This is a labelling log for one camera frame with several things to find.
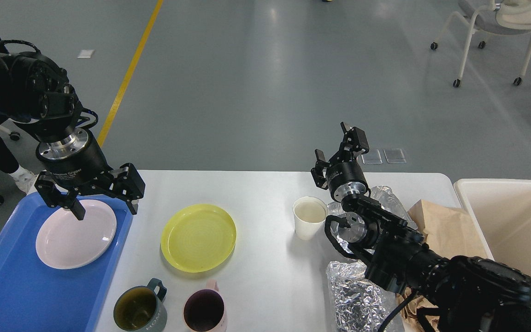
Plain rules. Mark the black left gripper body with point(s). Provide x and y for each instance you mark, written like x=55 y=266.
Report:
x=76 y=161

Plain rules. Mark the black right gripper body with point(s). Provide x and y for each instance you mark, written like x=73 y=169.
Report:
x=343 y=179

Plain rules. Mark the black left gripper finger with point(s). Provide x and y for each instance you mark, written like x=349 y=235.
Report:
x=127 y=185
x=46 y=186

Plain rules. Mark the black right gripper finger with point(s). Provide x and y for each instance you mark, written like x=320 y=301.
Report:
x=353 y=144
x=318 y=171

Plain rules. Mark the yellow plate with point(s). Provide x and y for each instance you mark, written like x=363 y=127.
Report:
x=198 y=238

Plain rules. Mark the dark green mug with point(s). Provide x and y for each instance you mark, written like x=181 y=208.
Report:
x=142 y=309

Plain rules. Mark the pink mug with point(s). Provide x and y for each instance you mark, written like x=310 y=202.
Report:
x=205 y=310

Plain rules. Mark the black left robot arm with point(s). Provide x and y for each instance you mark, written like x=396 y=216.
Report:
x=36 y=94

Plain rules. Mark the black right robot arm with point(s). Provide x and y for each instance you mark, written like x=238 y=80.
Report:
x=468 y=294

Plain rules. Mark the clear floor plate left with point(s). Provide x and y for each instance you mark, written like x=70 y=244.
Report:
x=372 y=157

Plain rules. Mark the clear floor plate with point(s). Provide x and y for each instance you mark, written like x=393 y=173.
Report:
x=395 y=156
x=372 y=157

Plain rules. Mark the clear floor plate right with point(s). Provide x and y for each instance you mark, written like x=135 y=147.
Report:
x=395 y=156

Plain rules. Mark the white paper cup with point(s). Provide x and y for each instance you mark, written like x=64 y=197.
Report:
x=309 y=215

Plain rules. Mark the crumpled foil back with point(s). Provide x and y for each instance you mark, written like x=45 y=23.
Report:
x=387 y=200

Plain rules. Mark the crumpled foil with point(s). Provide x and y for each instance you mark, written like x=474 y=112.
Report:
x=357 y=304
x=387 y=200

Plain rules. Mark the pink plate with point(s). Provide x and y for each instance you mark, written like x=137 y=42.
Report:
x=64 y=242

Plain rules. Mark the blue plastic tray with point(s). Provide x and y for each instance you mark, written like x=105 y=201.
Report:
x=38 y=298

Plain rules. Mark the brown paper bag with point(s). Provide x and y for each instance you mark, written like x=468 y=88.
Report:
x=449 y=232

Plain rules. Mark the crumpled foil front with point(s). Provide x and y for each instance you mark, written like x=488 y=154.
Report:
x=357 y=304

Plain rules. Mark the white plastic bin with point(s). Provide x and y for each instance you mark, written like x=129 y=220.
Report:
x=502 y=209

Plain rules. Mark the white office chair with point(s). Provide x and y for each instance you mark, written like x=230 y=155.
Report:
x=494 y=17

